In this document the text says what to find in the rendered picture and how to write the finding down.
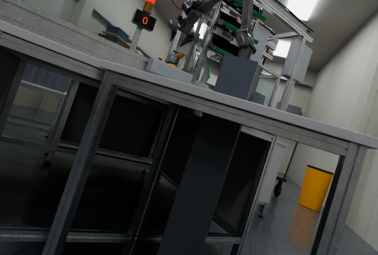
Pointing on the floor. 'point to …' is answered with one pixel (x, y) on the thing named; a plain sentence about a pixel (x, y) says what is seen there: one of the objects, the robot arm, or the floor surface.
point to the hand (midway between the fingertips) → (178, 38)
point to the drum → (315, 187)
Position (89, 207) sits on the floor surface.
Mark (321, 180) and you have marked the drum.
